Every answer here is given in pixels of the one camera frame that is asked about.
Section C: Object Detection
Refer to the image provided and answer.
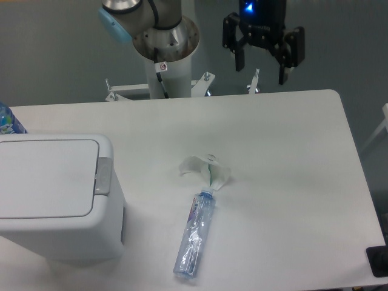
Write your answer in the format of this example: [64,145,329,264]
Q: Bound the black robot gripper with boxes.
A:
[222,0,305,85]

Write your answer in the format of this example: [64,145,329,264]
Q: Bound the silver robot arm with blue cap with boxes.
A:
[101,1,305,84]

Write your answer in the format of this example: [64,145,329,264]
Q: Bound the grey trash can push button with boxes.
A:
[94,157,113,196]

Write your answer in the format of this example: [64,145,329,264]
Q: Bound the white trash can body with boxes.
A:
[1,133,125,260]

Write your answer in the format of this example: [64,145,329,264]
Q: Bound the white trash can lid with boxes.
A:
[1,140,99,219]

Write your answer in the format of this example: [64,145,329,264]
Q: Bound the crumpled white tissue paper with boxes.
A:
[178,154,232,191]

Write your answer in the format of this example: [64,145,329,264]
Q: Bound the crushed clear plastic bottle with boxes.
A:
[173,187,216,279]

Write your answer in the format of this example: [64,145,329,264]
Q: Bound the black clamp at table edge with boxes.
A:
[366,246,387,278]

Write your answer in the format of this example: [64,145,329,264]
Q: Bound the blue labelled bottle at edge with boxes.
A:
[1,102,28,135]

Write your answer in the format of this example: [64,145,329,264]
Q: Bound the white pedestal base frame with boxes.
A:
[105,69,260,102]

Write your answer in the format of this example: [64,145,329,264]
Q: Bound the black cable on pedestal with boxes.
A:
[153,47,170,99]

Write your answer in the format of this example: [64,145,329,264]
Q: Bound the white frame at right edge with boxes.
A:
[360,103,387,154]

